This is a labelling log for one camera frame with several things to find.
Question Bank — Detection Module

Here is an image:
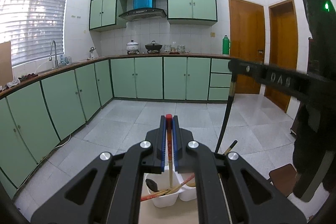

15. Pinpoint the white lidded pot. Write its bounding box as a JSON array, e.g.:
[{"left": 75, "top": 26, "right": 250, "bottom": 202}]
[{"left": 126, "top": 40, "right": 140, "bottom": 55}]

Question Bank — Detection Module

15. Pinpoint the brown wooden stool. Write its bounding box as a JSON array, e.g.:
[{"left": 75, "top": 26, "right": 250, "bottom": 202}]
[{"left": 268, "top": 163, "right": 299, "bottom": 198}]

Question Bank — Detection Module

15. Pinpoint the blue hood chimney cover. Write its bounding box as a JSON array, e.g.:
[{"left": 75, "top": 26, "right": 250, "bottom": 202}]
[{"left": 134, "top": 0, "right": 154, "bottom": 9}]

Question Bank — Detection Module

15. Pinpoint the black lidded wok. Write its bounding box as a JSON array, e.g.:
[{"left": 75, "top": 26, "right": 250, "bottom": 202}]
[{"left": 145, "top": 41, "right": 163, "bottom": 54}]

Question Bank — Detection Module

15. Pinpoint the dark cloth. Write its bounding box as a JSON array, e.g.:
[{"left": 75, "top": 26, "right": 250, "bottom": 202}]
[{"left": 18, "top": 73, "right": 39, "bottom": 81}]

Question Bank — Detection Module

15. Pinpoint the brown chopstick with dark tip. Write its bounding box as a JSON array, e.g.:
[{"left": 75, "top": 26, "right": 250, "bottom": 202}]
[{"left": 223, "top": 140, "right": 238, "bottom": 155}]

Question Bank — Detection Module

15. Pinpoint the cardboard board with white devices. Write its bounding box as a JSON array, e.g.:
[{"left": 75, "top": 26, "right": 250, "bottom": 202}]
[{"left": 0, "top": 41, "right": 14, "bottom": 87}]

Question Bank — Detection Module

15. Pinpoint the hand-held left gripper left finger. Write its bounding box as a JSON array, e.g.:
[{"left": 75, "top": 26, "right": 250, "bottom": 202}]
[{"left": 31, "top": 116, "right": 167, "bottom": 224}]

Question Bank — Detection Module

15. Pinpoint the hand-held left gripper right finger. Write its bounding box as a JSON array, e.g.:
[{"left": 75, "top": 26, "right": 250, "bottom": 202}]
[{"left": 172, "top": 116, "right": 307, "bottom": 224}]

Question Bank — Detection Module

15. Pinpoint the white two-compartment utensil holder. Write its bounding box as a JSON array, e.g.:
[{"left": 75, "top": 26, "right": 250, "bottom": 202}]
[{"left": 143, "top": 173, "right": 198, "bottom": 208}]

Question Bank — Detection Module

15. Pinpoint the brown wooden door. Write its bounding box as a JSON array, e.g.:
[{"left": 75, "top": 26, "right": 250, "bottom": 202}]
[
  {"left": 228, "top": 0, "right": 266, "bottom": 95},
  {"left": 264, "top": 0, "right": 302, "bottom": 113}
]

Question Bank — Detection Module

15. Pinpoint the black range hood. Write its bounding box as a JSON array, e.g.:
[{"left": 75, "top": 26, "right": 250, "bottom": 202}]
[{"left": 118, "top": 8, "right": 167, "bottom": 21}]

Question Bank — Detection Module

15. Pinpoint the steel sink faucet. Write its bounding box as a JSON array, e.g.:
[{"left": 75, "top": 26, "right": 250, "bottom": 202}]
[{"left": 49, "top": 40, "right": 59, "bottom": 68}]

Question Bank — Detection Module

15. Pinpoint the green base cabinet run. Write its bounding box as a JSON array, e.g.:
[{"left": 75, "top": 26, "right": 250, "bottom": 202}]
[{"left": 0, "top": 54, "right": 235, "bottom": 200}]

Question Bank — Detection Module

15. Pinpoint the light wooden chopstick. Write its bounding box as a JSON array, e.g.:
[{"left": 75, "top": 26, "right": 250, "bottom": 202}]
[{"left": 157, "top": 182, "right": 185, "bottom": 196}]

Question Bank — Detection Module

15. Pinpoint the white window blind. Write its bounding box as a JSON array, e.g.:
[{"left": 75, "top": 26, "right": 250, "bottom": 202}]
[{"left": 0, "top": 0, "right": 72, "bottom": 67}]

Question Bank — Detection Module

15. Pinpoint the green thermos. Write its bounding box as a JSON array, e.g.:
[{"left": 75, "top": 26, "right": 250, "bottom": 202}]
[{"left": 222, "top": 35, "right": 232, "bottom": 55}]

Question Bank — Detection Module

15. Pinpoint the black chopstick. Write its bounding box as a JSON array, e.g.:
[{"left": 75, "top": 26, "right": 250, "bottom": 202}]
[{"left": 214, "top": 79, "right": 235, "bottom": 154}]

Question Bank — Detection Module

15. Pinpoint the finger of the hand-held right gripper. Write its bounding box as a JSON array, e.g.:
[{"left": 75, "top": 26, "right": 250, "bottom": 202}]
[{"left": 228, "top": 57, "right": 311, "bottom": 100}]

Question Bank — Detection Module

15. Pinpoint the red capped patterned chopstick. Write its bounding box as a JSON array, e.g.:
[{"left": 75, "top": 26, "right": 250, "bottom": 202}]
[{"left": 165, "top": 114, "right": 174, "bottom": 187}]

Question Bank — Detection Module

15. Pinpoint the black spoon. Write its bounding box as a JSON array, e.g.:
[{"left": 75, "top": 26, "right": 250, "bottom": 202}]
[{"left": 145, "top": 178, "right": 159, "bottom": 192}]

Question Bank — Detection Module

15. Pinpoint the white floor cable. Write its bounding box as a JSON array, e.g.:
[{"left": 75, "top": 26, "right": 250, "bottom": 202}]
[{"left": 54, "top": 133, "right": 71, "bottom": 148}]

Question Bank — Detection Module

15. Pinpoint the white rag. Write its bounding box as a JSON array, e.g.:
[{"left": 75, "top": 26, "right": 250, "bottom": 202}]
[{"left": 3, "top": 77, "right": 22, "bottom": 89}]

